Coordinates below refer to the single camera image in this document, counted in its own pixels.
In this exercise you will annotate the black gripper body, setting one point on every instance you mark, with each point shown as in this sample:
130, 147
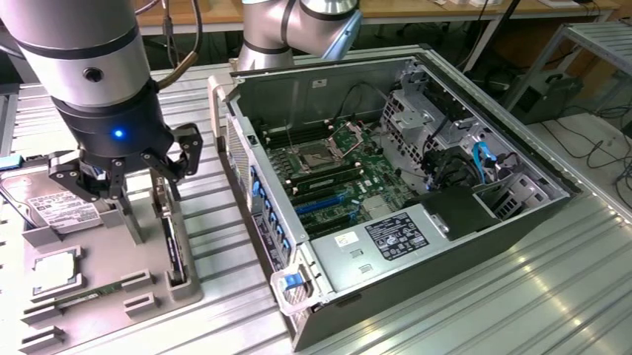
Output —
114, 125

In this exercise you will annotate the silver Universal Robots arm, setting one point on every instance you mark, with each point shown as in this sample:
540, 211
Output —
82, 55

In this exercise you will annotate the hard disk with white label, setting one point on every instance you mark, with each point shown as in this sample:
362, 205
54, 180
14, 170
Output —
59, 211

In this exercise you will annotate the blue connector block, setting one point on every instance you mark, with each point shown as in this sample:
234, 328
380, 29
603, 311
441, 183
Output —
10, 162

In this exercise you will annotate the graphics card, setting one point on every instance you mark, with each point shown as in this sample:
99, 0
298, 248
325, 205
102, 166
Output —
173, 236

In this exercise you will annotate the CPU socket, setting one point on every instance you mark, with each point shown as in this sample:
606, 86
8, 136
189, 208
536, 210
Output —
316, 159

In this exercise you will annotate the grey parts rack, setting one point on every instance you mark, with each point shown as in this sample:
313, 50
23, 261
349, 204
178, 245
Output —
109, 266

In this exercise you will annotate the CPU chip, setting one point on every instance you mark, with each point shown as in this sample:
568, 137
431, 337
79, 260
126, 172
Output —
55, 271

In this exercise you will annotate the installed RAM stick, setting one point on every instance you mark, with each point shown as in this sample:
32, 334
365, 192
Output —
326, 179

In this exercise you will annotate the blue expansion slot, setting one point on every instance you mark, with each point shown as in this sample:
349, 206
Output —
318, 207

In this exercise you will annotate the metal socket cover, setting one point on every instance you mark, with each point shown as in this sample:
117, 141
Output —
349, 137

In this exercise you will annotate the green RAM stick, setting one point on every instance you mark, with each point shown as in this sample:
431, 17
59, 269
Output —
85, 294

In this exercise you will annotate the green motherboard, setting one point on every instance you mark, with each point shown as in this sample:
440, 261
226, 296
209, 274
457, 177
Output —
356, 185

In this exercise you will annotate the blue case latch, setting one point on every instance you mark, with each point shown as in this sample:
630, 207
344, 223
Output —
292, 281

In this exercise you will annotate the open black PC case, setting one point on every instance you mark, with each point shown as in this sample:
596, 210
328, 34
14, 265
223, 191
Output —
345, 259

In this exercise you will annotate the metal disk bay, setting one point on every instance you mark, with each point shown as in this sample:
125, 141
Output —
409, 125

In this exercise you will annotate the grey power supply unit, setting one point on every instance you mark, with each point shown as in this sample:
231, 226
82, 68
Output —
365, 255

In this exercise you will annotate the black fan shroud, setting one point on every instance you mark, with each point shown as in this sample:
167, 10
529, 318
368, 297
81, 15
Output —
455, 211

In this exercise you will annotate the wooden desk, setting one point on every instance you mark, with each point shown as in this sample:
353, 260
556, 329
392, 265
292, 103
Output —
444, 11

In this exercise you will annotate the black box on floor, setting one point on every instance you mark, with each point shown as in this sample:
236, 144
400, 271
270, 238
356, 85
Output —
548, 98

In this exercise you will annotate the metal slat frame table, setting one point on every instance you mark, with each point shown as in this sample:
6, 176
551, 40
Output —
592, 40

